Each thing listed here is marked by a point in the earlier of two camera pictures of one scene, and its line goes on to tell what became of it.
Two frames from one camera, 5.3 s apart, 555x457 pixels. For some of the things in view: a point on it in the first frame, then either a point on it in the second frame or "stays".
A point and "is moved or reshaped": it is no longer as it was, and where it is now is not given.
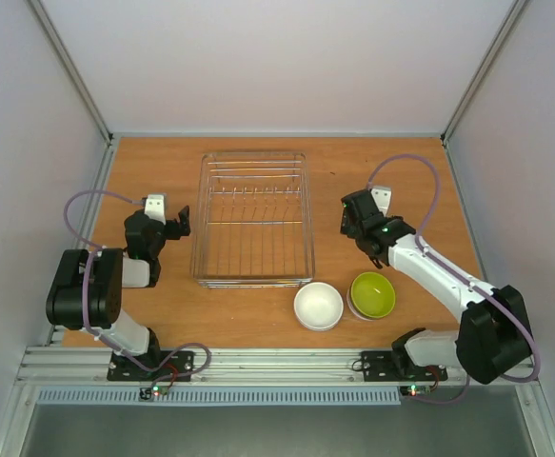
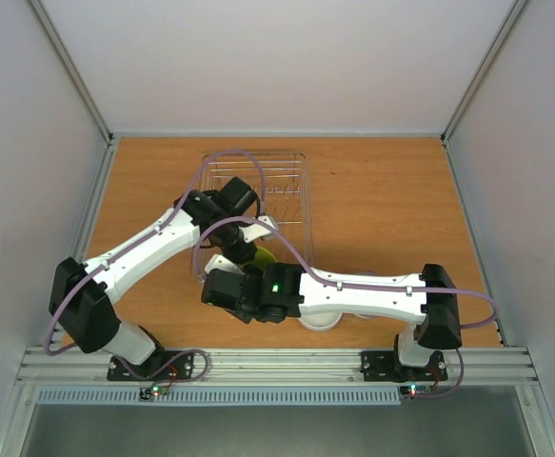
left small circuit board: (154, 390) stays
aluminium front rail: (88, 367) stays
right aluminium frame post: (512, 12) stays
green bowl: (372, 295) is moved or reshaped
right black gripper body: (348, 221) → (217, 292)
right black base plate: (397, 367) stays
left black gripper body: (174, 235) → (228, 249)
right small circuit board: (414, 390) stays
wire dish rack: (252, 221) stays
